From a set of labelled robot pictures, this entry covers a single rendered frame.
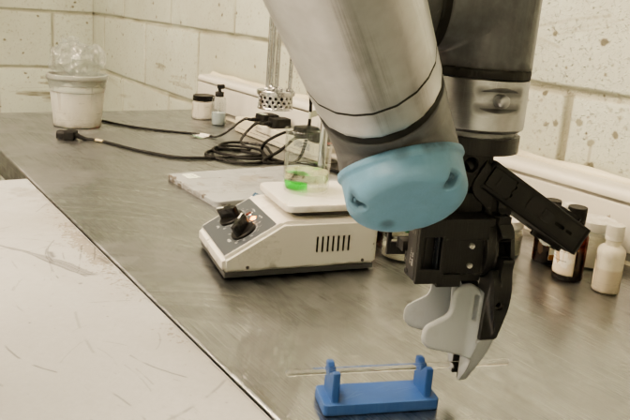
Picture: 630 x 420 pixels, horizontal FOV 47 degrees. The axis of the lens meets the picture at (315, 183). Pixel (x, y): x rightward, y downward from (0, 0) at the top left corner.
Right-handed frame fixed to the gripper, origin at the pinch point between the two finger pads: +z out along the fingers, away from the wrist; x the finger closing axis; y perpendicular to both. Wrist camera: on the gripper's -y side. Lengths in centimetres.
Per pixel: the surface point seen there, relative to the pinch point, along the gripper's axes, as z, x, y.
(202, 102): -1, -144, 11
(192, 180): 2, -72, 18
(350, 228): -2.4, -29.7, 2.1
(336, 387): 1.0, 1.4, 12.0
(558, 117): -14, -49, -37
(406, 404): 2.7, 1.9, 5.9
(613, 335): 3.4, -10.0, -22.4
